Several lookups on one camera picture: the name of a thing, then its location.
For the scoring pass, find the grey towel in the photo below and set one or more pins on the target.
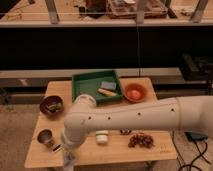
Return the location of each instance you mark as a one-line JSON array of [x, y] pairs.
[[69, 160]]

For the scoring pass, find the white bottle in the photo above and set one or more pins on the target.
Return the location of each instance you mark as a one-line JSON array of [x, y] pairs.
[[102, 137]]

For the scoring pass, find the striped black white block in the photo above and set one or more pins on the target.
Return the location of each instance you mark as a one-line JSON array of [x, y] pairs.
[[125, 132]]

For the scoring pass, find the orange bowl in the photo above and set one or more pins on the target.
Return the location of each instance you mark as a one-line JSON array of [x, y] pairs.
[[135, 92]]

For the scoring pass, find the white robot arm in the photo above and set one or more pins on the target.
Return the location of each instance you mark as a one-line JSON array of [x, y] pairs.
[[189, 114]]

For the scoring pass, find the dish brush with handle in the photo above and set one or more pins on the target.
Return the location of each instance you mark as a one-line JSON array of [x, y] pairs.
[[57, 148]]

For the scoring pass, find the green plastic tray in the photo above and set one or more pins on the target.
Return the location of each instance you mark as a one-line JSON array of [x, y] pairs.
[[89, 83]]

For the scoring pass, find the blue foot pedal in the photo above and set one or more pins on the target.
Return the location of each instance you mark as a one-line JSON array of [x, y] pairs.
[[195, 136]]

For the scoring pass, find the small metal cup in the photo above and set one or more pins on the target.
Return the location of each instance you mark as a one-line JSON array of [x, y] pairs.
[[45, 137]]

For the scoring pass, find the blue sponge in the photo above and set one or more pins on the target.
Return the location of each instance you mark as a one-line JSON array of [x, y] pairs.
[[111, 86]]

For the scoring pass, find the bunch of brown grapes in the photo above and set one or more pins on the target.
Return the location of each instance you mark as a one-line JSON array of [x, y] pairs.
[[141, 139]]

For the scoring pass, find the dark maroon bowl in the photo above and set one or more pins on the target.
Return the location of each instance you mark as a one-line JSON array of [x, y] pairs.
[[51, 106]]

